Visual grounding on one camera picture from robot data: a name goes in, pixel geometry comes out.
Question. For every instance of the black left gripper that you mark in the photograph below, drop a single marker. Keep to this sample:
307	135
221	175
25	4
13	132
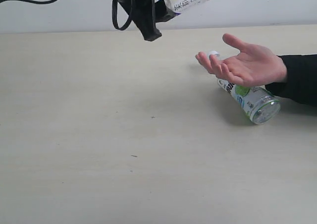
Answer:
145	14

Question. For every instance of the black sleeved forearm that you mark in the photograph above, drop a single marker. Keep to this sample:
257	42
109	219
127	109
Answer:
301	83

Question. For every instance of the lime label water bottle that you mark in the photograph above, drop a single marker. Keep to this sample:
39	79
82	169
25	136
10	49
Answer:
258	104

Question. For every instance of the person's open hand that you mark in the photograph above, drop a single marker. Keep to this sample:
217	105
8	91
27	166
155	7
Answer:
255	65

